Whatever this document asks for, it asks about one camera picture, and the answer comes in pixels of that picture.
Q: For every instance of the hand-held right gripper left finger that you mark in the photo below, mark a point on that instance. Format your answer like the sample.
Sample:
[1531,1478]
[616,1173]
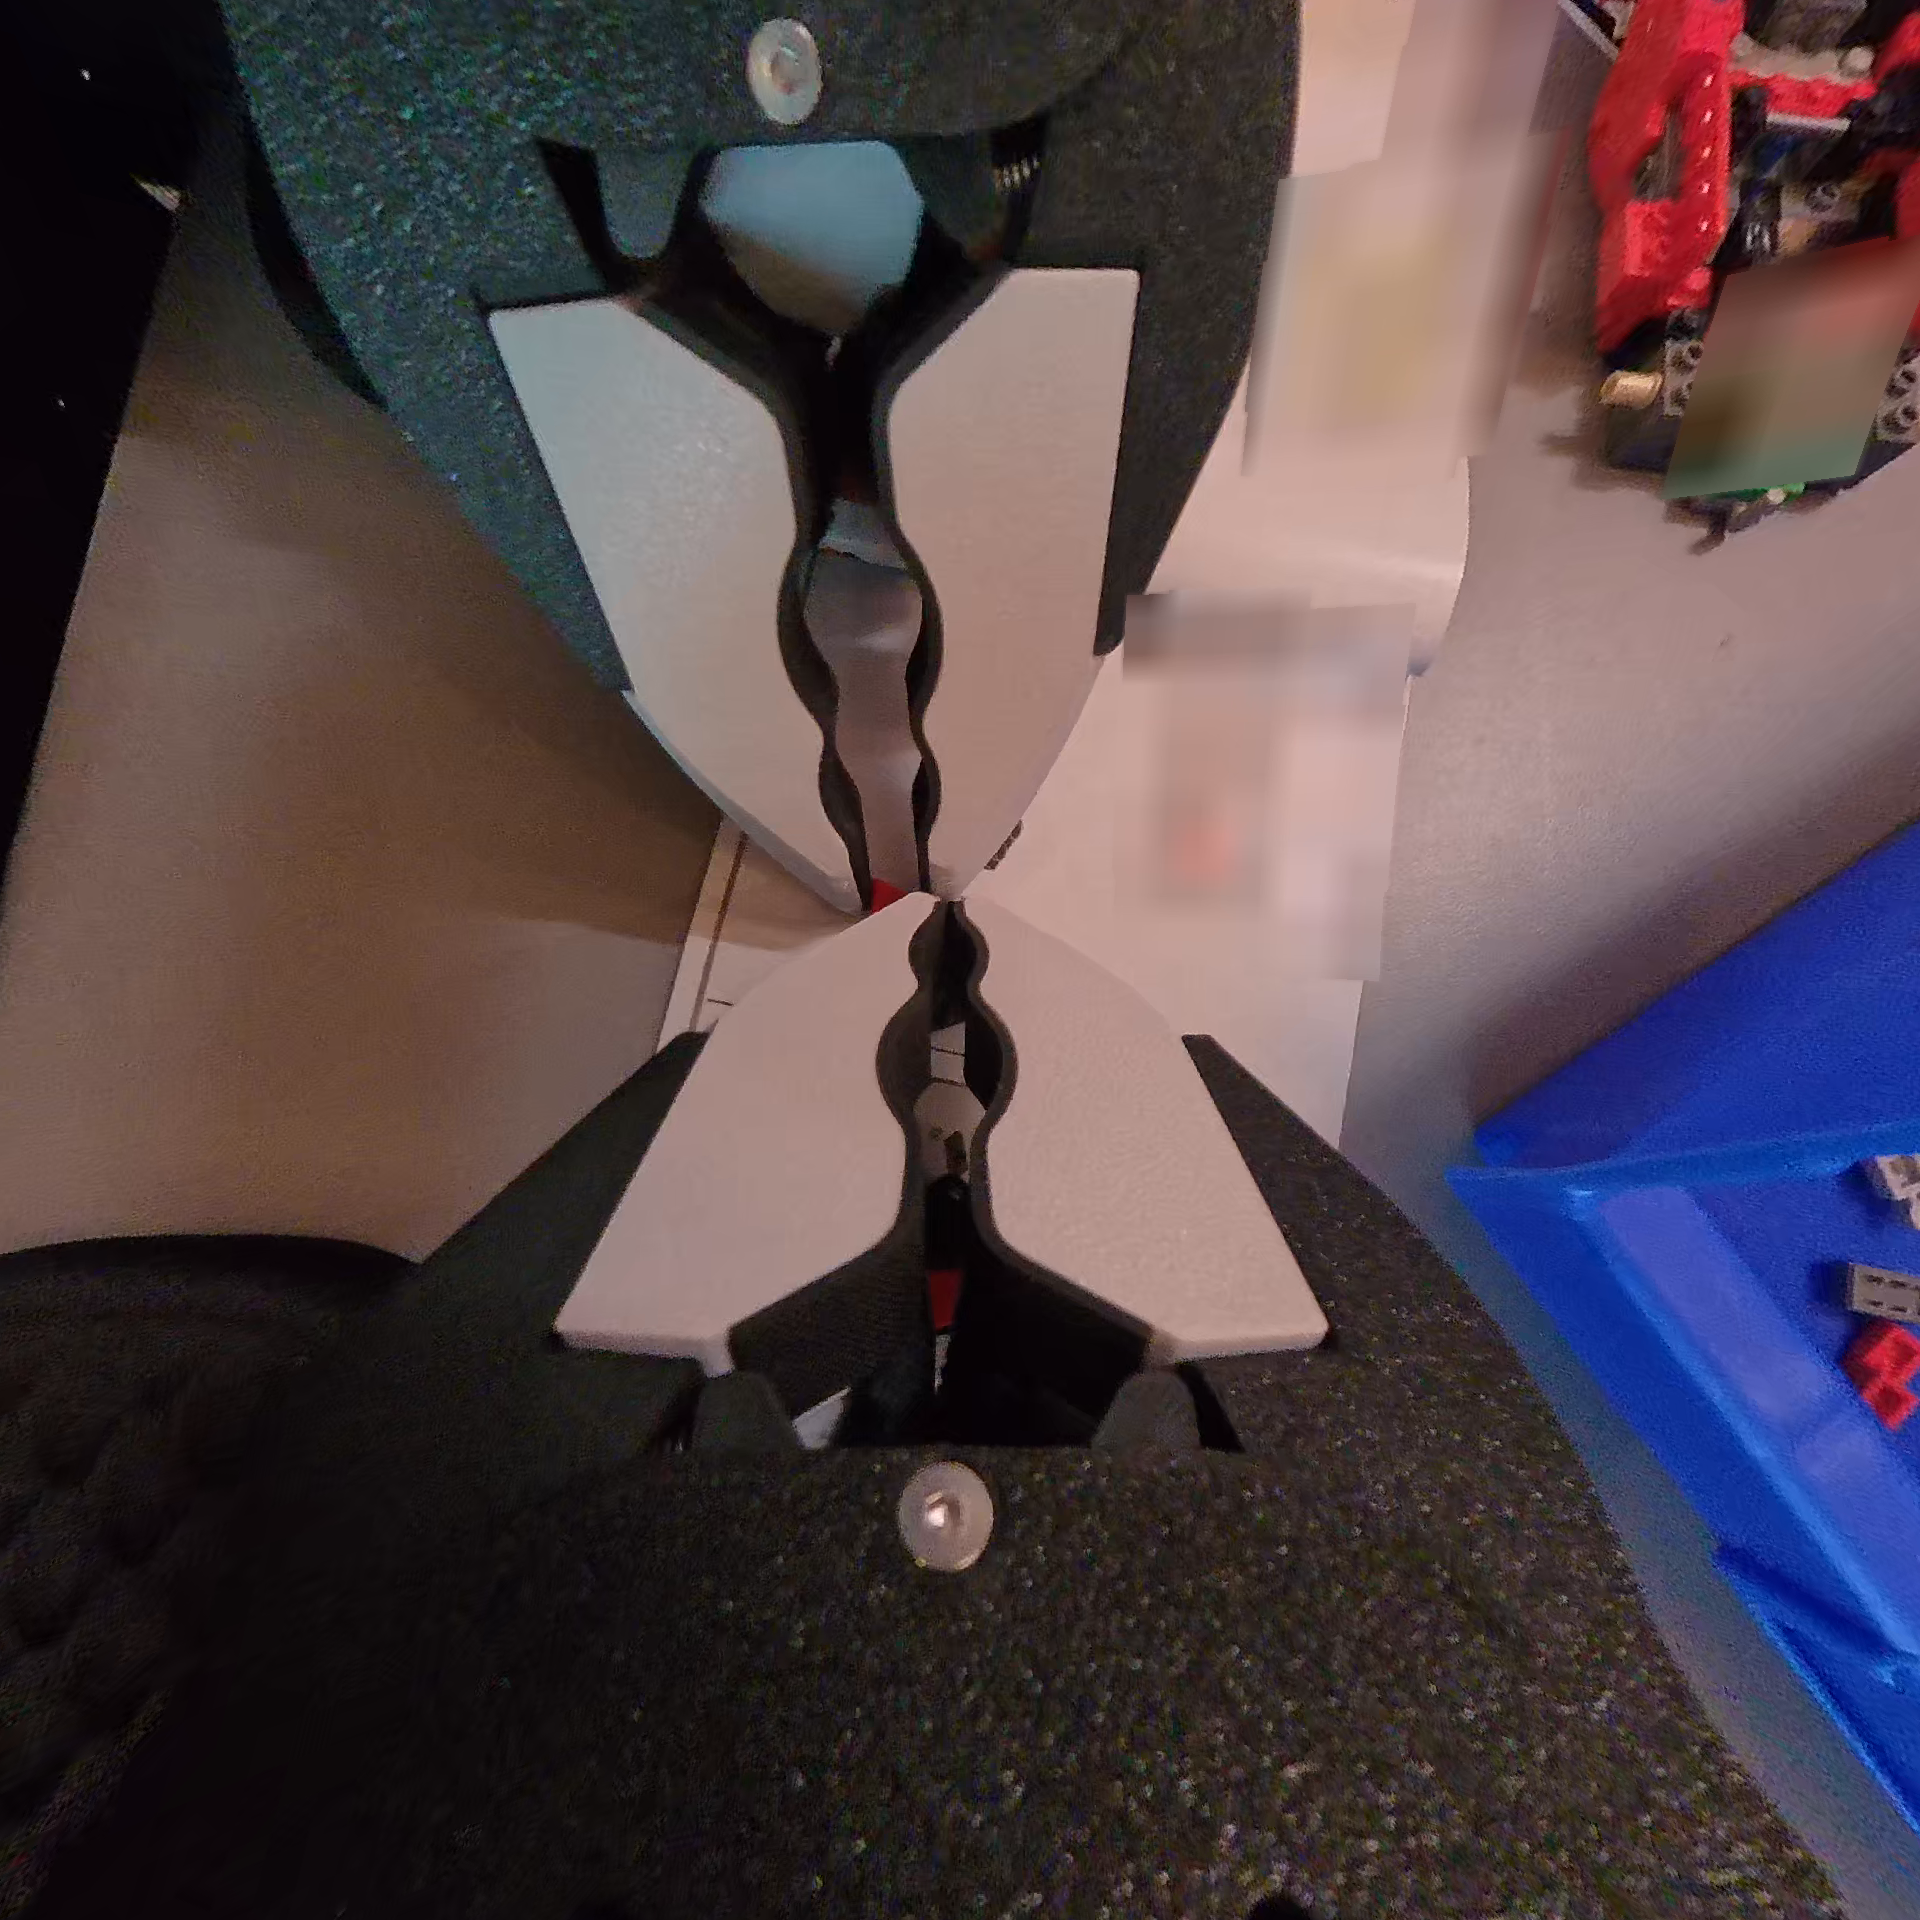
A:
[750,1170]

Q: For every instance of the red and black toy model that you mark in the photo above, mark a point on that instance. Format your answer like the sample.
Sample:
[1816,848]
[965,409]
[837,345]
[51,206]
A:
[1651,181]

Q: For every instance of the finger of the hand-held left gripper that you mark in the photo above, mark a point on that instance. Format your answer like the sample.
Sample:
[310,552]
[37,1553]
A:
[662,524]
[1036,494]

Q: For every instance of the blue plastic bin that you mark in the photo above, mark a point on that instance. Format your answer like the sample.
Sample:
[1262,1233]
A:
[1651,1350]

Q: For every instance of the small red toy brick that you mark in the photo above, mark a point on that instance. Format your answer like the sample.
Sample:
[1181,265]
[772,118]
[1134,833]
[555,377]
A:
[1887,1373]

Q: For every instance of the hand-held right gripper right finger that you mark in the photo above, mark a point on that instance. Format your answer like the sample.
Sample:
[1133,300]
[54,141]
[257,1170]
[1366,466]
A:
[1156,1185]

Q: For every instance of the red toy slope brick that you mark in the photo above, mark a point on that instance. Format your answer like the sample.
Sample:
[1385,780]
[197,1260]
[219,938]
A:
[886,897]

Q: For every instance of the white instruction booklet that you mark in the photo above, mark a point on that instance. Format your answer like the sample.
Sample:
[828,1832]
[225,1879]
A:
[1305,518]

